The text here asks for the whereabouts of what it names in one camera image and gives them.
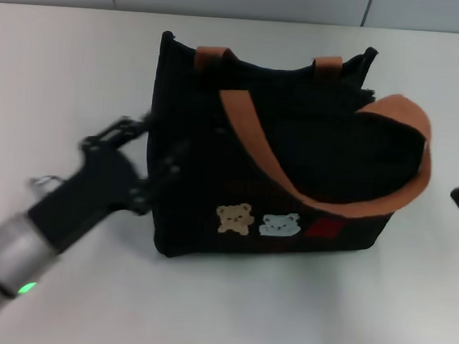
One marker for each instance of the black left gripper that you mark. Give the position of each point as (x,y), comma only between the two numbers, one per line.
(96,183)

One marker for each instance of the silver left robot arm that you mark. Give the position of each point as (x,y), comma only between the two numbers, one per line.
(6,252)

